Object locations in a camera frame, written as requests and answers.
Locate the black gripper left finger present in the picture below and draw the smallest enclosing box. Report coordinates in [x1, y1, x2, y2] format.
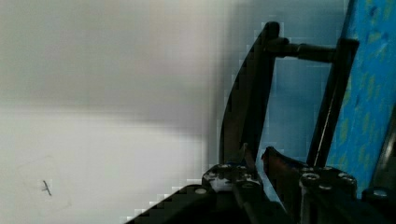
[202, 143, 262, 192]

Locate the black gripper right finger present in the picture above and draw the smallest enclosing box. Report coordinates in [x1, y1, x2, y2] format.
[262, 147, 306, 223]

